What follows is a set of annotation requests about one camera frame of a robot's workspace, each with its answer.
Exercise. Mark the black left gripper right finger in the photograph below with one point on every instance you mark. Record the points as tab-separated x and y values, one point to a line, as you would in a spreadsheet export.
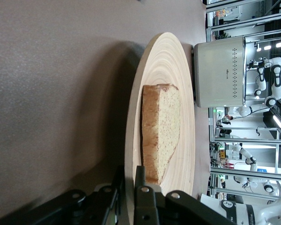
150	206

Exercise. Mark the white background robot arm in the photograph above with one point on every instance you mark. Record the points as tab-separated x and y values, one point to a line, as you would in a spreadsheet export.
276	79
247	157
267	186

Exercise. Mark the aluminium frame structure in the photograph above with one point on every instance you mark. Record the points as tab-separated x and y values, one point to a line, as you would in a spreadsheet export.
248	140
236	23

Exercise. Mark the slice of toast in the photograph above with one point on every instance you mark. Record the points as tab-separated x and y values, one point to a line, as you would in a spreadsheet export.
164	126

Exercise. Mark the round wooden plate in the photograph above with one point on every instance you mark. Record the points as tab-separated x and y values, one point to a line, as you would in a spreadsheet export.
164	61

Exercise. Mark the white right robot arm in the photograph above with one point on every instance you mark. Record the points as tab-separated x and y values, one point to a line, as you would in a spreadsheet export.
238	211

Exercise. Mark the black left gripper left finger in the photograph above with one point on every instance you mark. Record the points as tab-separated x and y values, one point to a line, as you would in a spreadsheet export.
61	211

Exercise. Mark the chrome and beige toaster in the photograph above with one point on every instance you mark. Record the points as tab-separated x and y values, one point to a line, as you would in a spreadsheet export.
215	70

